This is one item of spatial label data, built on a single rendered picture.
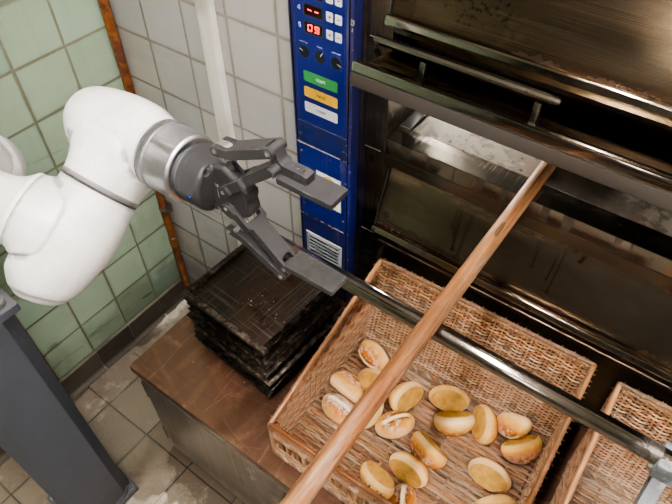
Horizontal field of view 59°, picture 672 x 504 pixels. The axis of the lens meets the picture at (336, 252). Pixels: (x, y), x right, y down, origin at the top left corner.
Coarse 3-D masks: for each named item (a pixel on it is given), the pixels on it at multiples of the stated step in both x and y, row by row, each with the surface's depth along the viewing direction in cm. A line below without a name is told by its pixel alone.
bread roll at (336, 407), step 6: (324, 396) 147; (330, 396) 145; (336, 396) 145; (342, 396) 146; (324, 402) 146; (330, 402) 144; (336, 402) 143; (342, 402) 144; (348, 402) 144; (324, 408) 145; (330, 408) 144; (336, 408) 143; (342, 408) 143; (348, 408) 143; (330, 414) 144; (336, 414) 143; (342, 414) 143; (336, 420) 144; (342, 420) 143
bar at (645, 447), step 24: (288, 240) 107; (360, 288) 100; (408, 312) 96; (432, 336) 95; (456, 336) 93; (480, 360) 91; (504, 360) 90; (528, 384) 88; (552, 384) 88; (576, 408) 85; (600, 432) 84; (624, 432) 82; (648, 456) 81; (648, 480) 83
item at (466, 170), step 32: (416, 160) 125; (448, 160) 122; (480, 160) 122; (480, 192) 120; (512, 192) 115; (544, 192) 115; (576, 224) 111; (608, 224) 109; (640, 224) 109; (640, 256) 107
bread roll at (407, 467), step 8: (392, 456) 135; (400, 456) 134; (408, 456) 134; (392, 464) 135; (400, 464) 134; (408, 464) 132; (416, 464) 132; (424, 464) 135; (400, 472) 134; (408, 472) 133; (416, 472) 132; (424, 472) 132; (408, 480) 133; (416, 480) 132; (424, 480) 132
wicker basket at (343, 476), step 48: (384, 288) 151; (432, 288) 142; (336, 336) 143; (384, 336) 158; (480, 336) 140; (528, 336) 132; (432, 384) 153; (480, 384) 147; (576, 384) 132; (288, 432) 131; (432, 432) 144; (336, 480) 128; (432, 480) 137; (528, 480) 136
